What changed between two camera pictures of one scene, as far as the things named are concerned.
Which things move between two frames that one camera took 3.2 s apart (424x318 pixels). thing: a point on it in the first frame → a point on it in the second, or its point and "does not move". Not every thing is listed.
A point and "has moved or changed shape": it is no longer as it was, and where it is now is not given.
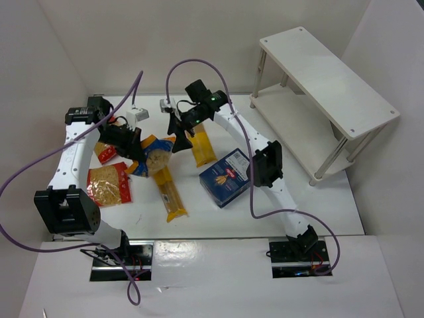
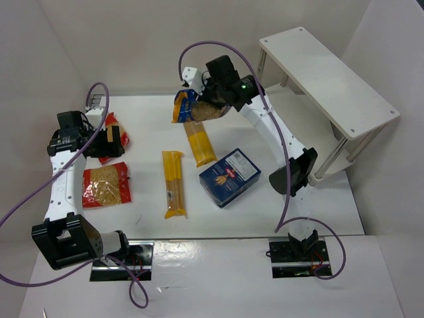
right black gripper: (177, 127) → (212, 94)
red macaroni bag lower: (109, 185) does not move
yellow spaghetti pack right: (203, 151) does not move
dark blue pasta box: (227, 178) does not move
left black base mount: (136, 255) does not move
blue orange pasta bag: (158, 152) has moved or changed shape
